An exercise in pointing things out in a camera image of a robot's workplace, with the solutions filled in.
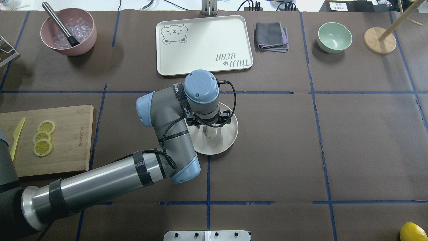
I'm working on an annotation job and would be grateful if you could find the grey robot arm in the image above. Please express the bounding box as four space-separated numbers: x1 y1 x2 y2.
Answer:
1 70 227 241

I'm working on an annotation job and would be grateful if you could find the aluminium frame post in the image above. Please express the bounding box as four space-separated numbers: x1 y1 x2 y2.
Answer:
201 0 218 16

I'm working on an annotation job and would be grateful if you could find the yellow plastic knife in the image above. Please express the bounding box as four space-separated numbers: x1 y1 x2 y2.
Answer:
9 117 26 161

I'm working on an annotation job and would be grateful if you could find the grey folded cloth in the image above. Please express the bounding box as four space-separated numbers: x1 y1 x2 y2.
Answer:
255 22 289 53

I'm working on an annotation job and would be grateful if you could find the wooden mug stand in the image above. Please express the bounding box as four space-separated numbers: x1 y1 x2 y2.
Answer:
363 0 424 55

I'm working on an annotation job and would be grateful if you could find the white pillar mount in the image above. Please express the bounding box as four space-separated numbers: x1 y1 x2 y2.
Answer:
163 230 252 241

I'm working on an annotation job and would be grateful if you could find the black box device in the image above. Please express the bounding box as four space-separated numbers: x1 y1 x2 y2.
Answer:
319 0 371 12

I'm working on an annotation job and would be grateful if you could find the bamboo cutting board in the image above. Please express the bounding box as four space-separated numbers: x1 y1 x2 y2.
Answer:
1 105 94 177

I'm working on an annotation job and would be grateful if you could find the metal handled brush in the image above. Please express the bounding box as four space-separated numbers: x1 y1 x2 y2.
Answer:
42 2 80 47

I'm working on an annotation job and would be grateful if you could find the pink bowl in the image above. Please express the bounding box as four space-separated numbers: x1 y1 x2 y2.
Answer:
40 8 97 56

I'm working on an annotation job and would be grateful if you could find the lemon slice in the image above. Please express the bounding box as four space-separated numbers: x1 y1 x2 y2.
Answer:
33 131 51 145
37 120 56 134
33 139 52 157

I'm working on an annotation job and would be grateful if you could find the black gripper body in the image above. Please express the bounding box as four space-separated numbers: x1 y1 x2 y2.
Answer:
203 125 218 132

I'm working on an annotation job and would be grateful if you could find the yellow lemon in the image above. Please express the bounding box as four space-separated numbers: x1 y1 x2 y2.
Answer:
399 222 428 241

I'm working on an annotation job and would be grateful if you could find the white rectangular tray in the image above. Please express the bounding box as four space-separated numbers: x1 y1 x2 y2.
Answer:
156 15 254 76

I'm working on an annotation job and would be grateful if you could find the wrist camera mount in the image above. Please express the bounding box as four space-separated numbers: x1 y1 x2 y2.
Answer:
185 111 233 128

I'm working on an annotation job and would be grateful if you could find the green bowl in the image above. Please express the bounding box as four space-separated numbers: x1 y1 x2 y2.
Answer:
317 22 353 54

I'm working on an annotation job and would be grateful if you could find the white wire cup rack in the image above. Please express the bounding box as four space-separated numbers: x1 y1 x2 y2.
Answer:
0 36 19 68

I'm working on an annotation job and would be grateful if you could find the beige round plate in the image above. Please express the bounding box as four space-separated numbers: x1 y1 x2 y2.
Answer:
188 115 239 155

